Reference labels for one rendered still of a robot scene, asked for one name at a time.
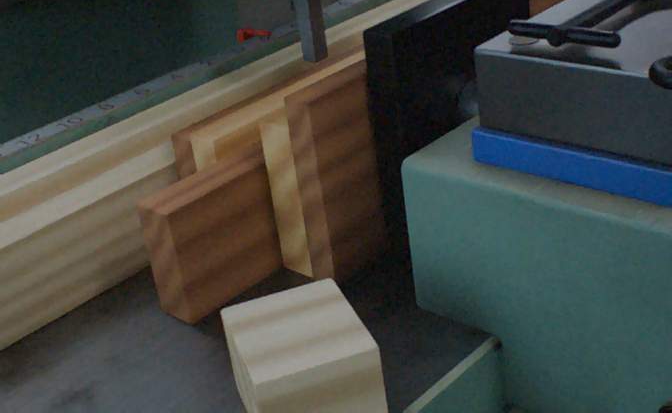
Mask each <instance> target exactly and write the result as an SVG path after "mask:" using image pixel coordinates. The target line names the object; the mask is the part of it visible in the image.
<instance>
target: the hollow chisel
mask: <svg viewBox="0 0 672 413"><path fill-rule="evenodd" d="M294 2H295V9H296V16H297V22H298V30H300V31H299V36H301V43H302V50H303V57H304V61H308V62H314V63H317V62H319V61H322V60H325V59H327V58H328V57H329V56H328V48H327V41H326V34H325V26H324V19H323V12H322V4H321V0H294Z"/></svg>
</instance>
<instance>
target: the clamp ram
mask: <svg viewBox="0 0 672 413"><path fill-rule="evenodd" d="M530 18H531V8H530V0H428V1H426V2H424V3H420V4H418V6H416V7H414V8H412V9H410V10H407V11H405V12H403V13H400V14H398V15H396V16H393V17H391V18H389V19H387V20H385V21H383V22H379V23H377V24H375V25H373V26H371V27H369V29H366V30H365V31H364V32H363V41H364V50H365V58H366V66H367V75H368V82H369V90H370V99H371V107H372V116H373V124H374V133H375V141H376V149H377V158H378V166H379V175H381V183H382V191H383V200H384V208H385V217H386V224H387V232H388V239H389V241H390V242H392V243H395V244H398V245H402V246H406V247H409V248H410V241H409V232H408V223H407V214H406V205H405V196H404V186H403V178H402V165H403V162H404V161H405V159H406V158H408V157H410V156H411V155H413V154H414V153H416V151H418V150H420V149H422V148H424V147H425V146H427V145H429V144H430V143H432V142H434V141H435V140H437V139H440V138H441V137H443V136H445V135H446V134H448V133H449V131H451V130H453V129H454V128H456V127H458V126H459V125H462V124H464V123H465V122H467V121H469V120H470V119H472V118H474V117H475V116H477V115H478V104H477V91H476V76H475V62H474V50H475V49H476V48H477V46H479V45H481V44H484V43H485V42H487V41H489V40H491V39H493V38H495V37H497V36H498V35H500V34H502V33H505V32H507V31H508V29H507V27H508V23H509V22H510V21H511V20H525V21H527V20H529V19H530Z"/></svg>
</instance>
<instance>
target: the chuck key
mask: <svg viewBox="0 0 672 413"><path fill-rule="evenodd" d="M637 1H641V2H647V1H651V0H602V1H600V2H598V3H596V4H595V5H592V6H590V7H588V8H586V9H585V10H583V11H581V12H579V13H577V14H576V15H574V16H572V17H569V18H568V19H566V20H564V22H562V23H560V24H559V25H552V24H543V22H534V21H525V20H511V21H510V22H509V23H508V27H507V29H508V32H509V33H510V34H511V35H514V36H522V37H530V38H538V39H545V40H546V41H548V42H549V45H550V46H552V47H554V48H559V47H561V46H562V45H564V43H566V42H570V44H578V45H585V46H594V47H602V48H609V49H613V48H618V47H619V46H620V45H621V42H622V37H621V35H620V34H619V33H618V32H613V31H605V30H596V29H591V28H592V27H595V26H597V25H599V24H600V23H602V22H604V21H605V20H607V19H609V17H611V16H612V15H614V14H616V13H618V12H620V11H622V10H624V9H625V8H627V7H629V6H630V5H632V4H634V3H635V2H637Z"/></svg>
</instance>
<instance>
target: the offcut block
mask: <svg viewBox="0 0 672 413"><path fill-rule="evenodd" d="M221 314H222V320H223V324H224V329H225V334H226V338H227V344H228V349H229V353H230V358H231V364H232V368H233V373H234V377H235V382H237V388H238V390H239V392H240V395H241V397H242V400H243V402H244V404H245V408H246V410H247V413H388V408H387V400H386V393H385V385H384V377H383V370H382V363H381V354H379V347H378V346H377V344H376V343H375V341H374V340H373V338H372V336H371V334H370V333H369V331H368V330H367V328H366V327H365V326H364V324H363V323H362V321H361V320H359V318H358V317H357V314H356V313H355V311H354V310H353V309H352V307H351V306H350V304H349V303H348V301H347V300H346V298H345V297H344V294H343V293H342V291H341V290H339V289H338V287H337V286H336V284H335V283H334V281H333V280H332V279H326V280H322V281H318V282H314V283H311V284H307V285H304V286H299V287H296V288H292V289H289V290H285V291H282V292H278V293H274V294H271V295H267V297H264V298H259V299H256V300H252V301H249V302H245V303H242V304H237V305H234V306H231V307H227V308H224V309H222V311H221Z"/></svg>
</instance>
